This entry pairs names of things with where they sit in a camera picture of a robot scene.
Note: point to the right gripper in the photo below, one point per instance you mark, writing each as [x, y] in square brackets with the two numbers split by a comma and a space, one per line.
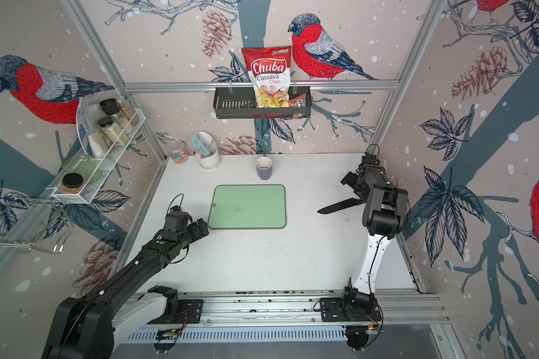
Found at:
[347, 179]

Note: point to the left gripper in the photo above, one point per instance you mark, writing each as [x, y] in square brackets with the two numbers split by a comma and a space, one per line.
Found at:
[199, 233]

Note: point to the black kitchen knife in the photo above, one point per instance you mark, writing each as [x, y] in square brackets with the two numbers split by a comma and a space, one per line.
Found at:
[345, 204]

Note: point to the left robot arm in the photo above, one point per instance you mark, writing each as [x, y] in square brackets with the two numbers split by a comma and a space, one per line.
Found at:
[95, 324]

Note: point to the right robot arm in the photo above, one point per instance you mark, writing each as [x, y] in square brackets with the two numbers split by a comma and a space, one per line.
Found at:
[383, 218]

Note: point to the green cutting board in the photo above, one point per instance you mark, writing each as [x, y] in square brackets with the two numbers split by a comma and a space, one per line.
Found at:
[248, 207]

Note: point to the white utensil holder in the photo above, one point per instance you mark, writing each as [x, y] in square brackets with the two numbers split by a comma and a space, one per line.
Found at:
[213, 160]

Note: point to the glass jar with candies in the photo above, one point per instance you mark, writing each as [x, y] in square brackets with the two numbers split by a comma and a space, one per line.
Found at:
[177, 151]

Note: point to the teal packet in holder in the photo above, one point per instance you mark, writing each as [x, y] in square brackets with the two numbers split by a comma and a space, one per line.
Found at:
[199, 146]

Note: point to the purple cup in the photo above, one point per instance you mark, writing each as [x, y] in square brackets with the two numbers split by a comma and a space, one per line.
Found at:
[264, 167]

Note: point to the small dark snack packet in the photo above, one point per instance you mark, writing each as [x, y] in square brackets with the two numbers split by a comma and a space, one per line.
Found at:
[298, 102]

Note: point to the spice jar black lid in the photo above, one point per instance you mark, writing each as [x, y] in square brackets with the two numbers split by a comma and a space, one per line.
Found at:
[113, 131]
[112, 108]

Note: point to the green glass bowl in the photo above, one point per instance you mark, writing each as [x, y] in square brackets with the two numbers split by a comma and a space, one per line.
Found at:
[85, 166]

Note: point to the orange jar black lid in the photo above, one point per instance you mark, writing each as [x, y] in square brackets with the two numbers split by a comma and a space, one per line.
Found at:
[72, 183]

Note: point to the red Chuba chips bag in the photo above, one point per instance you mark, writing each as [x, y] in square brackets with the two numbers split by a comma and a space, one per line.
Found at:
[269, 73]

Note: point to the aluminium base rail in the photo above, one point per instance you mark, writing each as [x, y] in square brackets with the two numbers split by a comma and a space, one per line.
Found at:
[257, 317]

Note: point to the metal wire hook rack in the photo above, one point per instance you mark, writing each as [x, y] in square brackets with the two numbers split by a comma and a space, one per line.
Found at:
[28, 224]

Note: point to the clear acrylic wall shelf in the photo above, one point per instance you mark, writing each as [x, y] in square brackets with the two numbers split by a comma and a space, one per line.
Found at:
[96, 145]

